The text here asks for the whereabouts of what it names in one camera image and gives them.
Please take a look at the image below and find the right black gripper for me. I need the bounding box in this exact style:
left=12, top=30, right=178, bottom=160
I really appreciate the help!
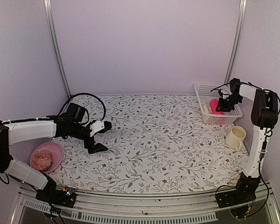
left=217, top=94, right=243, bottom=112

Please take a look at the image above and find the pink red towel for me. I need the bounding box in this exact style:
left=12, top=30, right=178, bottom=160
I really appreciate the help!
left=210, top=99, right=224, bottom=115

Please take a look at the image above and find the green white patterned towel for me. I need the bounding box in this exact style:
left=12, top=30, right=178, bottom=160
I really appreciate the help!
left=202, top=103, right=212, bottom=114

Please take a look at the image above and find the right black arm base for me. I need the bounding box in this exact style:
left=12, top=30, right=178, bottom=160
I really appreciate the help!
left=215, top=182, right=259, bottom=208

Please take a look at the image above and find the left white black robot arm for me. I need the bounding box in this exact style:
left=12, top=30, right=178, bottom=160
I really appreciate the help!
left=0, top=103, right=112, bottom=203

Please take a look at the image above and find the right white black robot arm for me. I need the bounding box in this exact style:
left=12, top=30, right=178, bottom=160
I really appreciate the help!
left=216, top=78, right=280, bottom=203

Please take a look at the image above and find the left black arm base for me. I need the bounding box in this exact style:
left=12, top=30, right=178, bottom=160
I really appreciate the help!
left=36, top=182, right=77, bottom=208

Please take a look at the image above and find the white plastic mesh basket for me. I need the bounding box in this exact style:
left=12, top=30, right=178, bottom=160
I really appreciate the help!
left=194, top=82, right=243, bottom=125

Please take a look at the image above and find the cream ceramic mug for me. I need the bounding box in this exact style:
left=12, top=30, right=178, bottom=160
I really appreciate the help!
left=225, top=126, right=246, bottom=152

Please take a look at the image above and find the pink plastic bowl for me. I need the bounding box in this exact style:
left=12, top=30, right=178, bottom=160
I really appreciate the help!
left=29, top=142, right=63, bottom=174

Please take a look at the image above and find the brown patterned cupcake liner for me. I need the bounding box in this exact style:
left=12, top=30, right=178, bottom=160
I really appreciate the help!
left=31, top=150, right=53, bottom=171

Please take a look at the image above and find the floral patterned table mat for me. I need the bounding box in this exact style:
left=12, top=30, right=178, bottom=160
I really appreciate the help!
left=50, top=95, right=248, bottom=194

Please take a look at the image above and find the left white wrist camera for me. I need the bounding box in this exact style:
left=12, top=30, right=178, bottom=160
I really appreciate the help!
left=88, top=120, right=112, bottom=137

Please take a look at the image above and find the right black camera cable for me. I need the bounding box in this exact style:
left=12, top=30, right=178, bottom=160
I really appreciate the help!
left=210, top=80, right=280, bottom=131

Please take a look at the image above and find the black camera cable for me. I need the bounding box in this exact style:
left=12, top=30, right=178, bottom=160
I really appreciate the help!
left=210, top=80, right=280, bottom=131
left=58, top=92, right=107, bottom=122

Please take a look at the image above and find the left black camera cable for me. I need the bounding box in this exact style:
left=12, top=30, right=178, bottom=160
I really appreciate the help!
left=58, top=92, right=107, bottom=122

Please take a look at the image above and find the right aluminium frame post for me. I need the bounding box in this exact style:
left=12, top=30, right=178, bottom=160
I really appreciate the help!
left=224, top=0, right=247, bottom=83

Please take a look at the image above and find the aluminium frame post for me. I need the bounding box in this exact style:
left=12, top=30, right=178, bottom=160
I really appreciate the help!
left=224, top=0, right=247, bottom=83
left=43, top=0, right=71, bottom=98

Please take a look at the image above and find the aluminium front rail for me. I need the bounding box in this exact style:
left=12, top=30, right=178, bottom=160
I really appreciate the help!
left=11, top=184, right=280, bottom=224

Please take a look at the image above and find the left aluminium frame post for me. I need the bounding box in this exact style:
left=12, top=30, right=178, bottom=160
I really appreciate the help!
left=43, top=0, right=71, bottom=98

